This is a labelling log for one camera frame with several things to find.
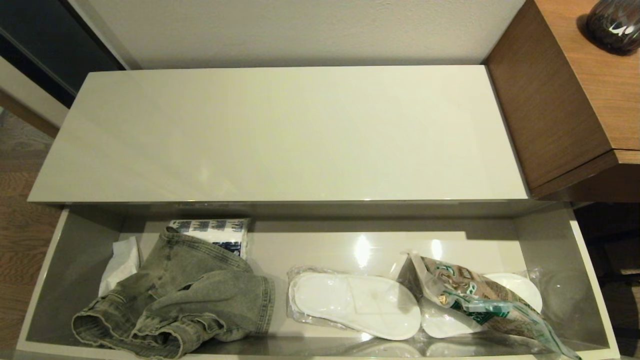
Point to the dark glass jar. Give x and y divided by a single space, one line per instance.
615 25

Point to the white crumpled cloth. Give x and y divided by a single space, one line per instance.
120 265

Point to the brown wooden desk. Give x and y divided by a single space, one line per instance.
575 90

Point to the glossy white drawer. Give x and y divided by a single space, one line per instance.
325 245

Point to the white slipper in clear wrap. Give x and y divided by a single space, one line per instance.
350 300
522 290

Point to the green printed snack bag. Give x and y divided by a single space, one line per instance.
480 300

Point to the blue and white tissue pack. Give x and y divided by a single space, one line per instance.
220 235

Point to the faded denim shorts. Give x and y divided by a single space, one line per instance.
200 290

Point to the glossy white cabinet body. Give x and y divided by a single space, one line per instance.
275 135

